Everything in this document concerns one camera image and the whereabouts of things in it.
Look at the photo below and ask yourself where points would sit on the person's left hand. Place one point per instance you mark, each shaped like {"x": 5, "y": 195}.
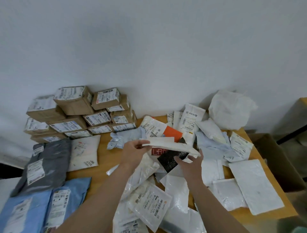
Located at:
{"x": 133, "y": 153}

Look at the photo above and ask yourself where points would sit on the person's right hand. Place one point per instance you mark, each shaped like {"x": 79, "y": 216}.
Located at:
{"x": 194, "y": 170}

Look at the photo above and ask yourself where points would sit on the black bubble mailer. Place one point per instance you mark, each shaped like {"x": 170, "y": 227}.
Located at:
{"x": 168, "y": 159}

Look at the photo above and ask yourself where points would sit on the white mailer teal label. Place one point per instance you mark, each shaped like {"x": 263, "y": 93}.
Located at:
{"x": 168, "y": 144}

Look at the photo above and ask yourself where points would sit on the cream mailer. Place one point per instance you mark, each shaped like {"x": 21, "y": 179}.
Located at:
{"x": 84, "y": 153}

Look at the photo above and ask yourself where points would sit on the pile of white mailers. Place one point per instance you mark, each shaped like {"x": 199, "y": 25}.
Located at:
{"x": 148, "y": 204}

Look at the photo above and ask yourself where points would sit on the tall brown box double label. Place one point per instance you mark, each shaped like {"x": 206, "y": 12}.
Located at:
{"x": 78, "y": 134}

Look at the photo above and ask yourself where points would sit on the brown box white barcode label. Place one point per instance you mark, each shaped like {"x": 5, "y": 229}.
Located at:
{"x": 105, "y": 98}

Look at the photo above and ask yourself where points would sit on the white bubble mailer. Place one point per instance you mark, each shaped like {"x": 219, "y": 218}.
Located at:
{"x": 256, "y": 187}

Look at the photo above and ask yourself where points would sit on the blue plastic mailer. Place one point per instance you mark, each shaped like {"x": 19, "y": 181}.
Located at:
{"x": 76, "y": 189}

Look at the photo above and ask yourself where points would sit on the large white plastic bag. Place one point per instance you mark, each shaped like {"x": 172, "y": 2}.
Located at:
{"x": 230, "y": 110}

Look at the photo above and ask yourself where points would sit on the grey poly mailer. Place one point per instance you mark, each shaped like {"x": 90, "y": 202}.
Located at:
{"x": 55, "y": 158}

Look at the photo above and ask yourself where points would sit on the stack of cardboard boxes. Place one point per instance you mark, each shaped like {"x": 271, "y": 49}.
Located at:
{"x": 72, "y": 100}

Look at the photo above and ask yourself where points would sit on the INS BAHA cardboard box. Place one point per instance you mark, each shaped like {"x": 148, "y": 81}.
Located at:
{"x": 38, "y": 139}

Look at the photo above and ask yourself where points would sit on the brown box large label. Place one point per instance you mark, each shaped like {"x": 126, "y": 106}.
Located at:
{"x": 36, "y": 126}

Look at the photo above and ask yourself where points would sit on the smooth light blue mailer package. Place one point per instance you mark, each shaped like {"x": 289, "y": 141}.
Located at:
{"x": 14, "y": 216}

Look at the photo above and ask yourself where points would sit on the person's left forearm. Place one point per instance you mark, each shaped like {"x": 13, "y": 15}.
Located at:
{"x": 96, "y": 206}

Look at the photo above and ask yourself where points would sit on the wooden table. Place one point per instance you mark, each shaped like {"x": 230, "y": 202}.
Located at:
{"x": 108, "y": 156}

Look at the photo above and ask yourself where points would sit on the brown cardboard box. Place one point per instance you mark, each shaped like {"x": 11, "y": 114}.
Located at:
{"x": 278, "y": 163}

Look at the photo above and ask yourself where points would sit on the teal round stool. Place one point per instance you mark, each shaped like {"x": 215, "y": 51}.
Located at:
{"x": 299, "y": 230}

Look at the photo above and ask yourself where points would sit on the wooden desk with black legs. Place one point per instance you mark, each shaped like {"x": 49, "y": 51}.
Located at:
{"x": 303, "y": 100}

